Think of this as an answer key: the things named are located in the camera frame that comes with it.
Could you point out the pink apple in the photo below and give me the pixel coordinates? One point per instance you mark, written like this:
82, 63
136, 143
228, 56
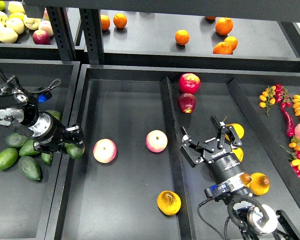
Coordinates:
156, 141
104, 150

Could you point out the pink apple left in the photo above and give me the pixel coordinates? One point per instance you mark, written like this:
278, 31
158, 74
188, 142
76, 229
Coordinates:
104, 150

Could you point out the bright green avocado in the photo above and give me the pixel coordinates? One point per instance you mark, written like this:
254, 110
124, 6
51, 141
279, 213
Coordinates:
8, 158

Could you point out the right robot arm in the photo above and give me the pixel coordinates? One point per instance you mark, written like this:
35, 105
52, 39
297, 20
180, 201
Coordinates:
233, 186

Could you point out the black centre tray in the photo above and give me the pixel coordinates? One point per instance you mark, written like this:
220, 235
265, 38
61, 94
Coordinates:
118, 200

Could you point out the dark avocado left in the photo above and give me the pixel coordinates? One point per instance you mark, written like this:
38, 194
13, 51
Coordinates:
16, 140

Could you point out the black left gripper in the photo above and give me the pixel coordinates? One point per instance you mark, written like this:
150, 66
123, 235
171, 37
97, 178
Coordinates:
49, 134

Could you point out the bright red apple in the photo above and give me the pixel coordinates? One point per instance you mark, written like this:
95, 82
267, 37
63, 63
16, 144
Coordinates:
189, 83

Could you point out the orange centre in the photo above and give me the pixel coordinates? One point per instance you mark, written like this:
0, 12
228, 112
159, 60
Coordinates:
182, 37

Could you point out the red chili pepper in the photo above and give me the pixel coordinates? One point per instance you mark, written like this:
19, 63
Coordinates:
290, 127

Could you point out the black upper left tray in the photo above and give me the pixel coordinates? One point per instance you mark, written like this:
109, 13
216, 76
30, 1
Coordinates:
25, 48

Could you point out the orange front right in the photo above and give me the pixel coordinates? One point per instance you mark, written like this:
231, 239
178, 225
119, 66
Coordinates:
223, 48

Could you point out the pale yellow apple front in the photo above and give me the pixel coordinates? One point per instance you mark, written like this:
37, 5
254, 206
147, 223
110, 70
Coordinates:
8, 35

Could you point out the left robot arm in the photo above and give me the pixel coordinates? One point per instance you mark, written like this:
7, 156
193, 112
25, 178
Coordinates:
19, 109

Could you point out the yellow pear with stem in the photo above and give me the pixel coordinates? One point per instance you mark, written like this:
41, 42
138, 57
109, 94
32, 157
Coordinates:
236, 126

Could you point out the pink apple centre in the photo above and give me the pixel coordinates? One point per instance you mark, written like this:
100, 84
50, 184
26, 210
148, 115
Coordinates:
156, 141

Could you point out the black shelf post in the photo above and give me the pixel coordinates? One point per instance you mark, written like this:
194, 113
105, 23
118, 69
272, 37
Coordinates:
92, 29
62, 32

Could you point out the dark red apple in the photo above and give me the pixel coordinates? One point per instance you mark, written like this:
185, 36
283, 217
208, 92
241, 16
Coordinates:
187, 103

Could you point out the black shelf post right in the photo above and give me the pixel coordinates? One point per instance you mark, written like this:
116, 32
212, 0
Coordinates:
92, 29

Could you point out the orange cherry tomato vine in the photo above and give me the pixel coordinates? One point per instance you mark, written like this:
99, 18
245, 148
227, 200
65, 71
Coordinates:
267, 98

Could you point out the dark green avocado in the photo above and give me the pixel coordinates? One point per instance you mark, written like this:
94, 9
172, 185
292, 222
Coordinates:
74, 151

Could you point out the green avocado right lower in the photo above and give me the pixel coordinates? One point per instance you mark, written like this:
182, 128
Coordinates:
47, 158

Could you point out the dark avocado bottom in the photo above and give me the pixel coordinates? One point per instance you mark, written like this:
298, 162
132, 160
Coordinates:
30, 168

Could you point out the mixed tomato cluster lower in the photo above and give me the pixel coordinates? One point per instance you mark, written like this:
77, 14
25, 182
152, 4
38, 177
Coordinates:
294, 154

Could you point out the yellow pear lying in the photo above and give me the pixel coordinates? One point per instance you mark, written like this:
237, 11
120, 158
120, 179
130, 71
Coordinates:
246, 179

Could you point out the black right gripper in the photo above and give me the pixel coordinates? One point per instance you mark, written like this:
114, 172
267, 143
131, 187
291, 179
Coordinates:
223, 164

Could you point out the orange right middle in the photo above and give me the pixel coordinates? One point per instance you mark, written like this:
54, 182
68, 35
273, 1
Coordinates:
233, 41

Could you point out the red apple on shelf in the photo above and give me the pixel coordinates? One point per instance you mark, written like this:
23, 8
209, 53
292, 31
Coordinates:
41, 37

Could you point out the red cherry tomato vine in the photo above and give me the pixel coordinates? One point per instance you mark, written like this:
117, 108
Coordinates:
282, 96

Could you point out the green avocado top right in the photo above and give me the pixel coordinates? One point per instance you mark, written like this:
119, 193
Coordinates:
55, 113

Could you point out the pink peach on shelf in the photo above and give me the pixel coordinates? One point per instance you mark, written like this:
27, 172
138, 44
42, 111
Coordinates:
46, 26

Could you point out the black shelf post left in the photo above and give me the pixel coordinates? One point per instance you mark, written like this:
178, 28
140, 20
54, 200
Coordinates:
62, 32

